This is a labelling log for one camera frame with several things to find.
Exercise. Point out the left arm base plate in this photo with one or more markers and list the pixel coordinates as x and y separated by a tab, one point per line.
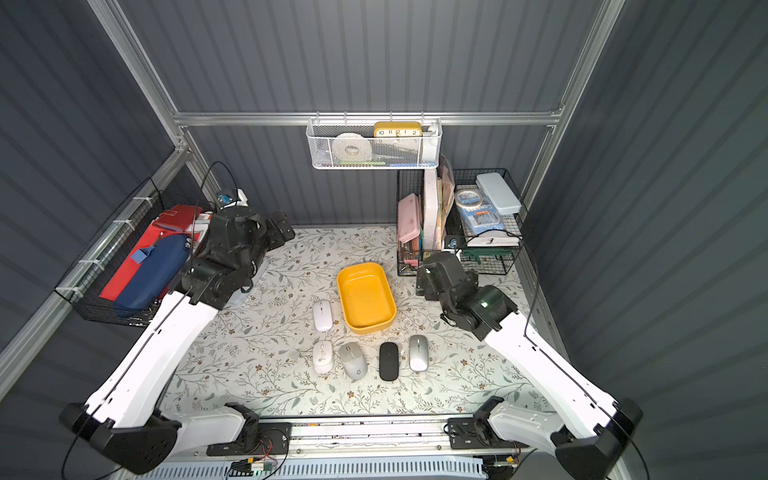
262	439

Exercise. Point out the blue packaged tape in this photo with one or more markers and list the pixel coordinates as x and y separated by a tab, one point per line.
477	213

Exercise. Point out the yellow clock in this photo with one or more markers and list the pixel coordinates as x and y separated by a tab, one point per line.
398	129

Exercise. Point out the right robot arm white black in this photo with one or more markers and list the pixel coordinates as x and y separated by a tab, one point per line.
494	319

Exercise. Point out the blue pouch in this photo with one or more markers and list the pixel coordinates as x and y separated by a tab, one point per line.
155	272

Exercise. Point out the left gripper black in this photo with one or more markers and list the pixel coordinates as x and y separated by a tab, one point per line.
264	228

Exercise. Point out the pink pencil case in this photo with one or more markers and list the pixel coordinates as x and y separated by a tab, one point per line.
409	218

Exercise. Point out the white tape roll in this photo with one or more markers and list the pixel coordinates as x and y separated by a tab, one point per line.
351	148

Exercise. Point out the white upright box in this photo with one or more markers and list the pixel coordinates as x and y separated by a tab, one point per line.
430	204

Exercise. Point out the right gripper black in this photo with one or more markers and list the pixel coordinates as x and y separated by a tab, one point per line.
436	274

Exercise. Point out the black mouse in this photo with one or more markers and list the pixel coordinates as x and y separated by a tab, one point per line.
389	361

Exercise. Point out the aluminium front rail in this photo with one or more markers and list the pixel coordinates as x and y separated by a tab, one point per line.
366	432

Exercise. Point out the black wire wall basket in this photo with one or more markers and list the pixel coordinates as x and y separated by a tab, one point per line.
82	285

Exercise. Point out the white mesh hanging basket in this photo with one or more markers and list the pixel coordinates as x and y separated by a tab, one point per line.
388	153

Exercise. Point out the small white mouse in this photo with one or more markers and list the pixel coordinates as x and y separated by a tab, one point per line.
323	357

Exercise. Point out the black wire desk organizer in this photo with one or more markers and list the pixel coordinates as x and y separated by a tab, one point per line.
490	253

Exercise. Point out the grey mouse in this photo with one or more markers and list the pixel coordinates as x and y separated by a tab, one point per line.
353	360

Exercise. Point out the red folder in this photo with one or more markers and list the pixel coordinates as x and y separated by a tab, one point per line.
174	221

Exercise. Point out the white case on organizer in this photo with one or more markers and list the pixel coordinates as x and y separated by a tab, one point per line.
499	193

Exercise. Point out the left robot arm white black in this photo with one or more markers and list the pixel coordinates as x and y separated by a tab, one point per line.
122	420

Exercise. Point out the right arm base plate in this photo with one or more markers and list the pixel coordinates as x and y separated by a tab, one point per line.
467	434

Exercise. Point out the pink upright folder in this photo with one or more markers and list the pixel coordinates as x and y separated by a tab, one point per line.
447	193

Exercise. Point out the silver mouse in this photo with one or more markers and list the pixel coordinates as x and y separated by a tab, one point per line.
418	353

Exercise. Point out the yellow storage box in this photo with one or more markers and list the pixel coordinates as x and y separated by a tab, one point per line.
367	301

